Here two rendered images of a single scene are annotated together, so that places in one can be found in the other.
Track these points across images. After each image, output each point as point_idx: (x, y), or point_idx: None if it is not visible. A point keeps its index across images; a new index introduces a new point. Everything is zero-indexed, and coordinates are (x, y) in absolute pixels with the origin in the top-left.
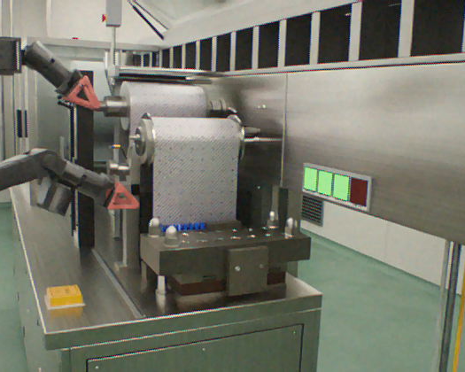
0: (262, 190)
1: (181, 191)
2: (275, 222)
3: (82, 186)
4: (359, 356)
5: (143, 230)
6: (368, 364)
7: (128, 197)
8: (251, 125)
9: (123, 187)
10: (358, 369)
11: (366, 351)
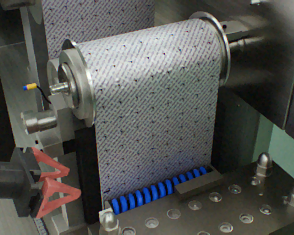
0: (245, 112)
1: (138, 151)
2: (267, 170)
3: None
4: (286, 152)
5: (87, 188)
6: None
7: (65, 192)
8: (231, 16)
9: (55, 187)
10: (287, 169)
11: (292, 144)
